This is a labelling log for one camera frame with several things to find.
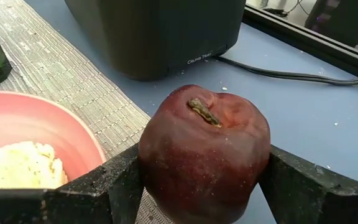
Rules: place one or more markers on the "grey woven placemat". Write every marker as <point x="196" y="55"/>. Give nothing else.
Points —
<point x="57" y="68"/>

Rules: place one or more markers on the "pink plate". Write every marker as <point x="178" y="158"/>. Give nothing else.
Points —
<point x="42" y="121"/>

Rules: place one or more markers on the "black toaster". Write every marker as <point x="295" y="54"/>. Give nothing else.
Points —
<point x="154" y="34"/>

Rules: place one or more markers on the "toast slice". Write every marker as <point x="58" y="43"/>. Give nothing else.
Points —
<point x="20" y="168"/>

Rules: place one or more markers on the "black table frame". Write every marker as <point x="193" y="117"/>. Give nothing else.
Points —
<point x="306" y="43"/>

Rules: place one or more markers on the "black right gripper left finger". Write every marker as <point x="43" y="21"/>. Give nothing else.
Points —
<point x="89" y="202"/>

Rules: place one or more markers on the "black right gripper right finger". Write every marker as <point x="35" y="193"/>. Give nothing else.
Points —
<point x="322" y="202"/>

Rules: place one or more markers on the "dark red apple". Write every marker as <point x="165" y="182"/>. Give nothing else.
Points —
<point x="204" y="161"/>

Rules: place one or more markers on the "black computer case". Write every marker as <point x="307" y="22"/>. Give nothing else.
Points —
<point x="343" y="18"/>

